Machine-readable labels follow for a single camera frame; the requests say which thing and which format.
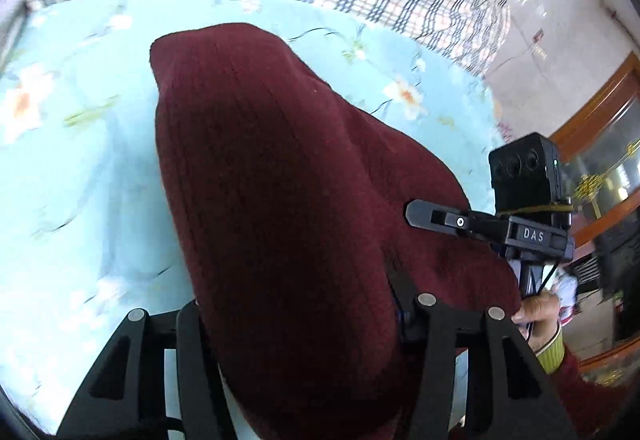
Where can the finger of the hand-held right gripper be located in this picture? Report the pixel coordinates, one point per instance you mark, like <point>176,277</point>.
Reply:
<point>450,220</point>

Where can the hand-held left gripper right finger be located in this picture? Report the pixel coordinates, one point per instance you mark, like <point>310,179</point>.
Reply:
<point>416,326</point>

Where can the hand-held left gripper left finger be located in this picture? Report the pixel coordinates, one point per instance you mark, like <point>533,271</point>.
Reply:
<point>190,337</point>

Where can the maroon hoodie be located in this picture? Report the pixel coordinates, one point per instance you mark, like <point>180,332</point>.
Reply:
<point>275,195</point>

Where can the person's right forearm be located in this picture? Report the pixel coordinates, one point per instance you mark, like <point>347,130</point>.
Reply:
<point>550,356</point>

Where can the person's right hand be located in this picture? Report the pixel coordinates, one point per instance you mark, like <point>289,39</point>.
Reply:
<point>540,312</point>

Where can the wooden glass cabinet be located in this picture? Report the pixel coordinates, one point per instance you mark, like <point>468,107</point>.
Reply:
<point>615,135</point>

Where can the light blue floral bed sheet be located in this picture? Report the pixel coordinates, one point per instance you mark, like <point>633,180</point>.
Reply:
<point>75,195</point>

